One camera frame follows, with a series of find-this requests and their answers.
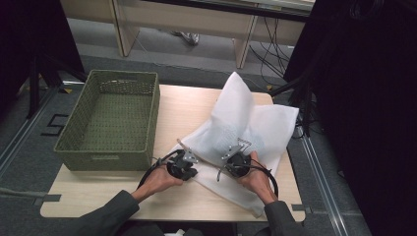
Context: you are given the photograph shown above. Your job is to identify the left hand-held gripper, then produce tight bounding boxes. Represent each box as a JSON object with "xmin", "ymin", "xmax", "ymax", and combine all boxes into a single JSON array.
[{"xmin": 165, "ymin": 147, "xmax": 200, "ymax": 182}]

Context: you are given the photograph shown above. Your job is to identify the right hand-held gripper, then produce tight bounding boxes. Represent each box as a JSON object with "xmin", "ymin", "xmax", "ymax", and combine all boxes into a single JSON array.
[{"xmin": 220, "ymin": 143, "xmax": 254, "ymax": 179}]

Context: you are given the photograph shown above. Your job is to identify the black curtain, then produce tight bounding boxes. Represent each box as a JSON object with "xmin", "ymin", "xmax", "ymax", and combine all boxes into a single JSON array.
[
  {"xmin": 283, "ymin": 0, "xmax": 417, "ymax": 236},
  {"xmin": 0, "ymin": 0, "xmax": 87, "ymax": 116}
]

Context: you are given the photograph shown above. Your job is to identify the person's dark lap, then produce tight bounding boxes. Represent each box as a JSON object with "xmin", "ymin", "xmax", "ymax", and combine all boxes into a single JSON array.
[{"xmin": 124, "ymin": 221, "xmax": 238, "ymax": 236}]

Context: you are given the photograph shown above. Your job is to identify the bundle of black floor cables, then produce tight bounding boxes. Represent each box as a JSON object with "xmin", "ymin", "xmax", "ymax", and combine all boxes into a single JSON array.
[{"xmin": 248, "ymin": 16, "xmax": 296, "ymax": 89}]

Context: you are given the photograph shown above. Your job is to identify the grey shoe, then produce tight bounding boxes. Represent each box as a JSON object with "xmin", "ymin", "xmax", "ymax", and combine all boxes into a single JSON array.
[{"xmin": 169, "ymin": 30, "xmax": 201, "ymax": 47}]

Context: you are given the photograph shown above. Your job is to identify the person's left hand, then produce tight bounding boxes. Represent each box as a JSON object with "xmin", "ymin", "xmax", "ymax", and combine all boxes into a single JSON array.
[{"xmin": 137, "ymin": 162, "xmax": 185, "ymax": 201}]

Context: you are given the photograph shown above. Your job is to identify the beige wooden desk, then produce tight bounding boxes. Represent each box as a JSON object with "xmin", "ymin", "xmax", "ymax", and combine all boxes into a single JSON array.
[{"xmin": 59, "ymin": 0, "xmax": 317, "ymax": 70}]

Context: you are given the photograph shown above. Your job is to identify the white mesh laundry bag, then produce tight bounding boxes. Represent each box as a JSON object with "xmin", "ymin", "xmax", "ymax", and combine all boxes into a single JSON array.
[{"xmin": 169, "ymin": 71, "xmax": 300, "ymax": 219}]

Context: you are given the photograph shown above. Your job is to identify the green woven basket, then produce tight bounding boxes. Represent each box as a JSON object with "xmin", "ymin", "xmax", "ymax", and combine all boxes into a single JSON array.
[{"xmin": 53, "ymin": 69, "xmax": 161, "ymax": 172}]

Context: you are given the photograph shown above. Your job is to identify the black metal stand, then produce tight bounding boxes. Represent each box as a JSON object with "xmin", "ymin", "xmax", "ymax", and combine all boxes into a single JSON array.
[
  {"xmin": 268, "ymin": 76, "xmax": 316, "ymax": 138},
  {"xmin": 25, "ymin": 53, "xmax": 89, "ymax": 120}
]

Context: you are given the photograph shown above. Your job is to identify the person's right hand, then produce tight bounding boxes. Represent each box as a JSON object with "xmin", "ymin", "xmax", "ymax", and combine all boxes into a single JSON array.
[{"xmin": 236, "ymin": 150, "xmax": 275, "ymax": 205}]

